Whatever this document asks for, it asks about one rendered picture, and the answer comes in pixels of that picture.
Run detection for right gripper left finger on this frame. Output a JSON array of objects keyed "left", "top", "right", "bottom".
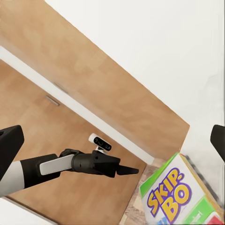
[{"left": 0, "top": 125, "right": 24, "bottom": 181}]

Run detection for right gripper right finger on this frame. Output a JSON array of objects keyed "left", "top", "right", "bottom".
[{"left": 210, "top": 125, "right": 225, "bottom": 162}]

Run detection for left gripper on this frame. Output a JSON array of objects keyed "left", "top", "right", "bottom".
[{"left": 80, "top": 149, "right": 139, "bottom": 178}]

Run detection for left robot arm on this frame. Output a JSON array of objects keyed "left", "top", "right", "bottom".
[{"left": 0, "top": 133, "right": 139, "bottom": 197}]

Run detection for board game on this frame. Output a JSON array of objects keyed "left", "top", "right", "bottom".
[{"left": 139, "top": 152, "right": 225, "bottom": 225}]

